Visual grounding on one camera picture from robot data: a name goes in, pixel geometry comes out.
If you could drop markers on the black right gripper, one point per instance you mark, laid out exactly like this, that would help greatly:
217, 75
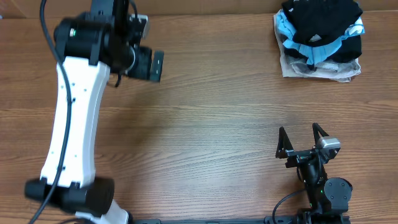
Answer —
298, 157

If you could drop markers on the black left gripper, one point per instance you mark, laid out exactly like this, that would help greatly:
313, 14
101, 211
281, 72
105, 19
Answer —
142, 70

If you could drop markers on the black t-shirt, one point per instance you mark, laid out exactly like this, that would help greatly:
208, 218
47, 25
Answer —
320, 22

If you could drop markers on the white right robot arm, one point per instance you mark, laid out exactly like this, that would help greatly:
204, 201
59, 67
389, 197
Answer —
328, 197

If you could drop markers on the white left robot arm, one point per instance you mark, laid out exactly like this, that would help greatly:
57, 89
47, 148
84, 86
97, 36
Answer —
87, 53

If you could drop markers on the beige folded garment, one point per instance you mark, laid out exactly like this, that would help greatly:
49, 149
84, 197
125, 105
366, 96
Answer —
297, 68

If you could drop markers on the light blue printed t-shirt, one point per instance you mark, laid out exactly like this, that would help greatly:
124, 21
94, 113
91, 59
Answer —
285, 31

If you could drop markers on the black folded garment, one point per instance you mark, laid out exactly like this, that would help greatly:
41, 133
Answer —
350, 49

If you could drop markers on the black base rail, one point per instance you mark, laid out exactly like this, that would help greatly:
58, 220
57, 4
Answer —
266, 220

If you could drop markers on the cardboard back wall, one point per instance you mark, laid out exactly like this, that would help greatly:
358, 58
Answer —
22, 9

